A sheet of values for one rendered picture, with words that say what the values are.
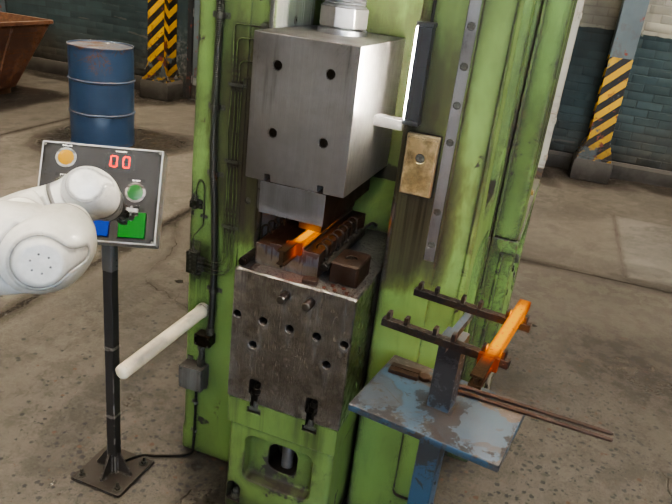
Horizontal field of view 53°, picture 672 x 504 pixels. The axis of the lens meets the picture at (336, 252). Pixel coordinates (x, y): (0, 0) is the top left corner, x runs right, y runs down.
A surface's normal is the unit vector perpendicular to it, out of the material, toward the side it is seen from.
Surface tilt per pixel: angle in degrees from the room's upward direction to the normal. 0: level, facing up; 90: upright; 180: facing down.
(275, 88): 90
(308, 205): 90
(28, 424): 0
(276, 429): 90
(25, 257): 81
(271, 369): 90
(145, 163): 60
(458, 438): 0
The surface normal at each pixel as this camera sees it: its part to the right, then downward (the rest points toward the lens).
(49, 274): 0.35, 0.18
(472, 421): 0.11, -0.91
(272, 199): -0.35, 0.33
